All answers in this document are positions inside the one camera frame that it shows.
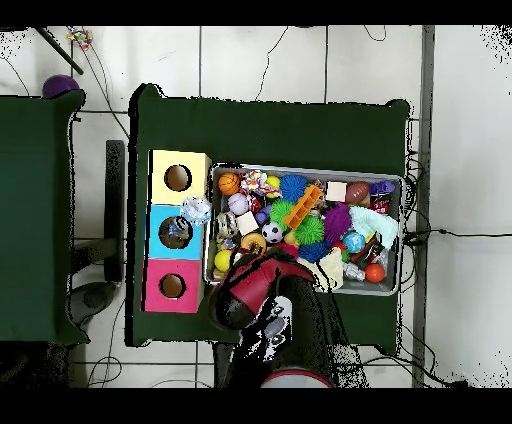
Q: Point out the cream knitted cloth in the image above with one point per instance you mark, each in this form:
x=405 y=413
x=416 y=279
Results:
x=330 y=270

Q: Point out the small colourful item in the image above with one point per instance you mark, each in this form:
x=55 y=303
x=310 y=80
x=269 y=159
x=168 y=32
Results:
x=79 y=37

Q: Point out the small orange basketball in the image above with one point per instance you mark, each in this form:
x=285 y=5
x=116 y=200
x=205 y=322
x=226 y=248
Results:
x=229 y=184

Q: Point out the black upright bar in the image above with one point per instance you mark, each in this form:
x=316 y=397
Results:
x=115 y=208

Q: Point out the brown toy football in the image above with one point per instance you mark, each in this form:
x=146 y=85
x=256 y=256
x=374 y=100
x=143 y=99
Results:
x=358 y=194

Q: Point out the small black white soccer ball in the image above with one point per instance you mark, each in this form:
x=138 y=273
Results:
x=272 y=233

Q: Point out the dark green side table cloth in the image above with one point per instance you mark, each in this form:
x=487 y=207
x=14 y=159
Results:
x=36 y=240

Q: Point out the purple round object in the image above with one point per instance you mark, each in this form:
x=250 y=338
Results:
x=60 y=86

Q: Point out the clear shallow mesh bin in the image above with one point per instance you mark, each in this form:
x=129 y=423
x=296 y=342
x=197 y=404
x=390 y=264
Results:
x=304 y=169

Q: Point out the black stick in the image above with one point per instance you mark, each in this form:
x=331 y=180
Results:
x=56 y=48

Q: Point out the light blue cloth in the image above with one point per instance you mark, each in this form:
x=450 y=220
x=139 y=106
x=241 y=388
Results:
x=374 y=226

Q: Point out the purple spiky ball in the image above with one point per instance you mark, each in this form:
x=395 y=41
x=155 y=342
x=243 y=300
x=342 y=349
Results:
x=337 y=222

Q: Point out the yellow green ball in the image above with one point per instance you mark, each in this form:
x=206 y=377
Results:
x=222 y=260

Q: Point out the blue spiky ball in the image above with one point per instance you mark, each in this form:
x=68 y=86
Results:
x=293 y=188

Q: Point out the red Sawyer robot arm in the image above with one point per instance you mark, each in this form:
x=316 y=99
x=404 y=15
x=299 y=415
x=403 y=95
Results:
x=256 y=284

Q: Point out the grey round base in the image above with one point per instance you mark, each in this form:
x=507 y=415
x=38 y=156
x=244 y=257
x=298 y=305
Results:
x=94 y=298

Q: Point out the orange toy brick round studs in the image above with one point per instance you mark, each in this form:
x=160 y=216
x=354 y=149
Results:
x=302 y=206

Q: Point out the crushed clear plastic bottle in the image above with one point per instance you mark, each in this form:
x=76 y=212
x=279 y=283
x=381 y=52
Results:
x=197 y=211

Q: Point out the green spiky ball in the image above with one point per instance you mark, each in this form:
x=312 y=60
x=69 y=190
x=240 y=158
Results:
x=309 y=230

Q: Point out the wooden box three holes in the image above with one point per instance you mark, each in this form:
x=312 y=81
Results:
x=196 y=172

